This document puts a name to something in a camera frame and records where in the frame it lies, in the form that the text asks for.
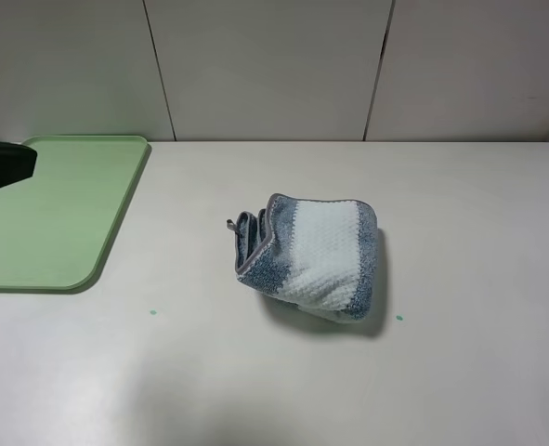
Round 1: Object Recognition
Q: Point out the blue white striped towel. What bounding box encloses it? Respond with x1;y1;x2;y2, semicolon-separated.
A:
227;193;378;323

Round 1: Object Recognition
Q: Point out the green plastic tray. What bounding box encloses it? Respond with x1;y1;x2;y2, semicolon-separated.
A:
0;136;151;293

